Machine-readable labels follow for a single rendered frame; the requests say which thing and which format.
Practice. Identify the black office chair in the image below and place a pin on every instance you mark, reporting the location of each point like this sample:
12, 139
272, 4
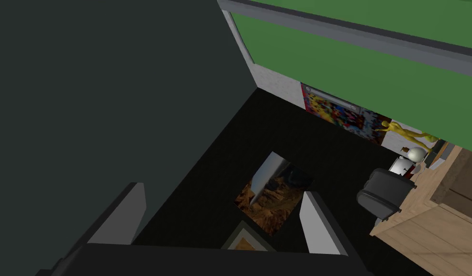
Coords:
383, 193

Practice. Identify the colourful wall poster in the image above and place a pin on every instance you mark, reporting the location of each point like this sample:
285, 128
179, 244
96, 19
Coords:
341, 113

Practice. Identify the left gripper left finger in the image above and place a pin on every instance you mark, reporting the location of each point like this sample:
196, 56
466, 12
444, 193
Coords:
119, 220

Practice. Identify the wooden desk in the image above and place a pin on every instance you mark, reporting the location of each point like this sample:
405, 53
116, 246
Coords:
431, 214

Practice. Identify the brown landscape wall picture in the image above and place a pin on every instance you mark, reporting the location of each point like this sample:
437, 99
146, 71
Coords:
272, 195

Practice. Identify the yellow figure statue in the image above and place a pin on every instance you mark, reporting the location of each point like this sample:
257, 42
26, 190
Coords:
406, 133

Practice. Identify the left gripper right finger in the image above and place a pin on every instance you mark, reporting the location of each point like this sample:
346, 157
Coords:
318, 230

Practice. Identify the grey framed wall picture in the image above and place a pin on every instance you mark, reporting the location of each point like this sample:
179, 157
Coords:
245, 240

